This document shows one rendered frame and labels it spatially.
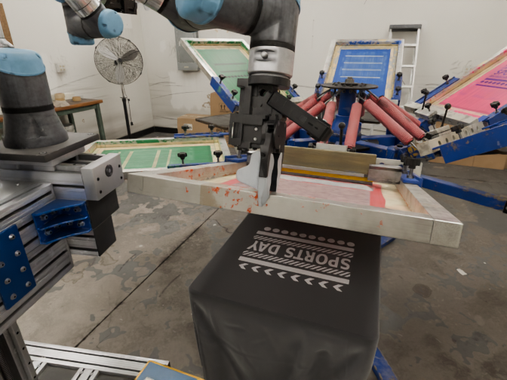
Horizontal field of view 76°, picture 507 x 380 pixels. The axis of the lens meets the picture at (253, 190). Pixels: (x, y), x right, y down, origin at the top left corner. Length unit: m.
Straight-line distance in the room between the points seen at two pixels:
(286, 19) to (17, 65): 0.66
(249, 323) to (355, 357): 0.24
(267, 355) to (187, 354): 1.11
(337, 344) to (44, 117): 0.89
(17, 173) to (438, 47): 4.89
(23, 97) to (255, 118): 0.63
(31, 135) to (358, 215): 0.81
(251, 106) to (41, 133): 0.61
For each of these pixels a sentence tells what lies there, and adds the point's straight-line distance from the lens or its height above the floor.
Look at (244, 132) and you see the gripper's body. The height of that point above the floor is 1.36.
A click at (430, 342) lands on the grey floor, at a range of 2.21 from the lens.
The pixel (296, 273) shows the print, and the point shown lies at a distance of 0.89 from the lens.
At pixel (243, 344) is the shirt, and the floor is 0.82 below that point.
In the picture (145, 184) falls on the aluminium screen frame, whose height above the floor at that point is 1.25.
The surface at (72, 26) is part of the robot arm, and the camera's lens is 1.25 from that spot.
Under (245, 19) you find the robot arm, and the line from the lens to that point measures 0.54.
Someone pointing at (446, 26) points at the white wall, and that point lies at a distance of 5.23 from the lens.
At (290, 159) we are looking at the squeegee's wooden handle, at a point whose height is 1.14.
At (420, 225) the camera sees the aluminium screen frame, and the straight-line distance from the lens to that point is 0.54.
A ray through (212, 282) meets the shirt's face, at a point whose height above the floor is 0.95.
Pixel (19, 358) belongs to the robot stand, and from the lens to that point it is 1.26.
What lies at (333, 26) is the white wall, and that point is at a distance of 5.24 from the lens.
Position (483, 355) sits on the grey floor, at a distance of 2.29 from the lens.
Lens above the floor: 1.49
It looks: 24 degrees down
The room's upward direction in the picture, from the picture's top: straight up
